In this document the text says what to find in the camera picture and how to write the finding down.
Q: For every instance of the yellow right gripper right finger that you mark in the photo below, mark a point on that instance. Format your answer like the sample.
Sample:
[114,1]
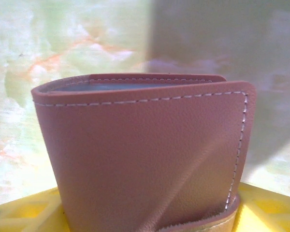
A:
[270,212]

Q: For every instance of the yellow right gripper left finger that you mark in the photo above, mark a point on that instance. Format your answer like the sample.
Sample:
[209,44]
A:
[24,215]

